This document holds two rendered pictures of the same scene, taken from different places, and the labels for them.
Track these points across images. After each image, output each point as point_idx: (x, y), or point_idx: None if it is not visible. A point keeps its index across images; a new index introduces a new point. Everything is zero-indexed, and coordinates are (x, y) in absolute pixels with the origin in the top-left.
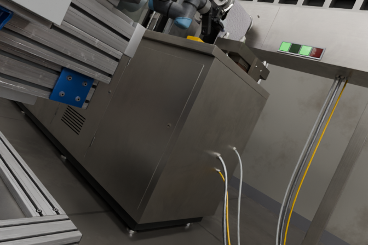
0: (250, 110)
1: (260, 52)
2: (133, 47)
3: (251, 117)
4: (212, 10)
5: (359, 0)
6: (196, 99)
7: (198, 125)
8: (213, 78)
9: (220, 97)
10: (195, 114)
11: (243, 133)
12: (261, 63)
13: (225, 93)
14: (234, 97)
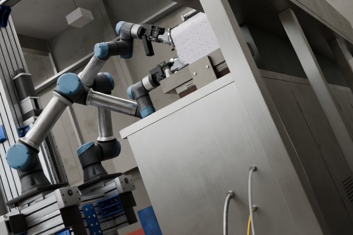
0: (227, 114)
1: (239, 18)
2: (61, 202)
3: (240, 116)
4: (158, 73)
5: None
6: (141, 176)
7: (166, 190)
8: (141, 149)
9: (165, 151)
10: (152, 186)
11: (250, 140)
12: (199, 61)
13: (167, 142)
14: (182, 133)
